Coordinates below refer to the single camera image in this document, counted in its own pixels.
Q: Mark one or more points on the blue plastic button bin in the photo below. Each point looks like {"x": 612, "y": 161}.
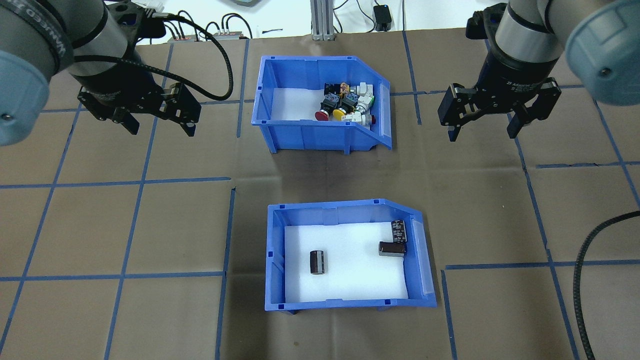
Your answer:
{"x": 300, "y": 137}

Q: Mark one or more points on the blue plastic capacitor bin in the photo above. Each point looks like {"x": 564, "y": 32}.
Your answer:
{"x": 275, "y": 260}

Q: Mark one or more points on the grey connector module red label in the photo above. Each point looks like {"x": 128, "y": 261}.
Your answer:
{"x": 226, "y": 35}
{"x": 179, "y": 37}

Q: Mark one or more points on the pile of small electrical parts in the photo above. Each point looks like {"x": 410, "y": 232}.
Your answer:
{"x": 295, "y": 102}

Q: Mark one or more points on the yellow push button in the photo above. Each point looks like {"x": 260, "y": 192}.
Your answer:
{"x": 340, "y": 114}

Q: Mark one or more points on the black power adapter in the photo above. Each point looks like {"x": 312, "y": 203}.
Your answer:
{"x": 383, "y": 17}

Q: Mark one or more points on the red mushroom push button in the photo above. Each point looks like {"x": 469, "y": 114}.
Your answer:
{"x": 324, "y": 114}

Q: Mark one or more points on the white side desk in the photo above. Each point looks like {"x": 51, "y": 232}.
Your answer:
{"x": 280, "y": 15}

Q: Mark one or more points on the dark capacitor with printed stripe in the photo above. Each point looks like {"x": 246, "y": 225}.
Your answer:
{"x": 398, "y": 231}

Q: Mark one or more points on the long dark cylindrical capacitor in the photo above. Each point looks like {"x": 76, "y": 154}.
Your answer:
{"x": 391, "y": 248}

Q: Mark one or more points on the dark parts in far bin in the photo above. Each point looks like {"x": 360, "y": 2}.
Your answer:
{"x": 350, "y": 280}

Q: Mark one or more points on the short dark cylindrical capacitor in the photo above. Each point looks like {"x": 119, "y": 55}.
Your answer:
{"x": 317, "y": 262}

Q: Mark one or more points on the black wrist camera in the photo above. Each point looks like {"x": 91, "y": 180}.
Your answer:
{"x": 142, "y": 22}
{"x": 482, "y": 22}

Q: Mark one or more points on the white switch with green button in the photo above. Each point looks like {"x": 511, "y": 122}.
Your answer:
{"x": 366, "y": 100}

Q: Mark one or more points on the grey white switch block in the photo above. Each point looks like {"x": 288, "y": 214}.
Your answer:
{"x": 362, "y": 89}

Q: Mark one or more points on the white switch with red button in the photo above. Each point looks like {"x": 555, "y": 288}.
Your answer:
{"x": 357, "y": 118}

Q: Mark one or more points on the black switch with orange contacts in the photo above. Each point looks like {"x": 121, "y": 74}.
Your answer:
{"x": 344, "y": 90}

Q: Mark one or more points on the black switch block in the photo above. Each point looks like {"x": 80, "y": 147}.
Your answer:
{"x": 330, "y": 89}

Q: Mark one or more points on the aluminium profile post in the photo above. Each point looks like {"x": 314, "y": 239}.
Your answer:
{"x": 324, "y": 20}

